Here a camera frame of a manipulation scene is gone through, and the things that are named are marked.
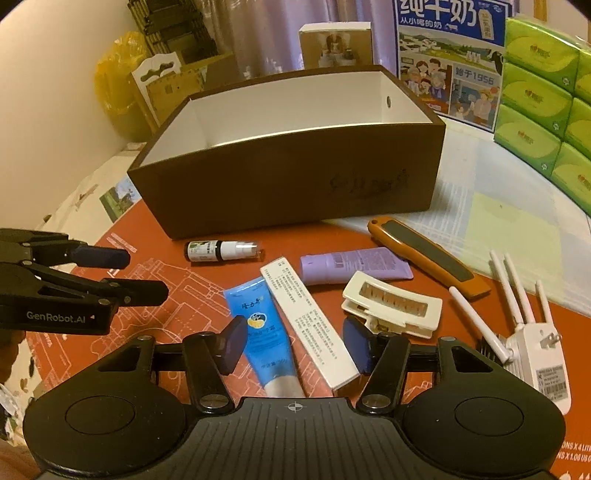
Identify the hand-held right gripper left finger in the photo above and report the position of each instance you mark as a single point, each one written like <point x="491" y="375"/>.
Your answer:
<point x="233" y="341"/>

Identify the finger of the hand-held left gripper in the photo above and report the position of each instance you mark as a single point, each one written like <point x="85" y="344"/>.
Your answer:
<point x="101" y="257"/>
<point x="138" y="293"/>

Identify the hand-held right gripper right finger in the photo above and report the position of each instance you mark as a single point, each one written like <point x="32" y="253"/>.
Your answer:
<point x="356" y="344"/>

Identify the blue cream tube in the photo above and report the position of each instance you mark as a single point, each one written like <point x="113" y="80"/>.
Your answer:
<point x="268" y="332"/>

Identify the long white printed box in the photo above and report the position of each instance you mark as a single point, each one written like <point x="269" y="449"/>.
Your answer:
<point x="304" y="318"/>

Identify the white hair claw clip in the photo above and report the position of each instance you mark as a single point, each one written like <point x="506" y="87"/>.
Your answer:
<point x="415" y="318"/>

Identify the brown cardboard storage box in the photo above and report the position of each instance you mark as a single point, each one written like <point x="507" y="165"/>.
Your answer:
<point x="277" y="184"/>

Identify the white antenna signal repeater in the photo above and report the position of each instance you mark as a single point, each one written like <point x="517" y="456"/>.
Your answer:
<point x="535" y="364"/>

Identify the purple cream tube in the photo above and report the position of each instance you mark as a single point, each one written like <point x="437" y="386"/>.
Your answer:
<point x="351" y="265"/>

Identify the small spray bottle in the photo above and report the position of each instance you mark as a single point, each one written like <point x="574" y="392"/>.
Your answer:
<point x="207" y="250"/>

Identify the orange utility knife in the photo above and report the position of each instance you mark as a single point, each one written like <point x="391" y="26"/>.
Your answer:
<point x="425" y="251"/>

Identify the yellow plastic bag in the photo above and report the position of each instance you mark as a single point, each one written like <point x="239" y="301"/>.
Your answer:
<point x="115" y="87"/>

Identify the white scalloped paper bag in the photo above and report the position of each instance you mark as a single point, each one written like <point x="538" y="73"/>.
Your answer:
<point x="159" y="81"/>

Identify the pale purple curtain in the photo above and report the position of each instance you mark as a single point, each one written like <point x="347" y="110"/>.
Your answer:
<point x="268" y="32"/>

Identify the blue illustrated milk carton box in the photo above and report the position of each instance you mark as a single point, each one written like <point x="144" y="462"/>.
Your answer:
<point x="443" y="60"/>

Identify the beige humidifier product box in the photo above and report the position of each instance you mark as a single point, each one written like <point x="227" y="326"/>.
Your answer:
<point x="334" y="44"/>

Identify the stack of green tissue packs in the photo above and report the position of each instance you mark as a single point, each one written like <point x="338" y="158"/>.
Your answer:
<point x="540" y="92"/>

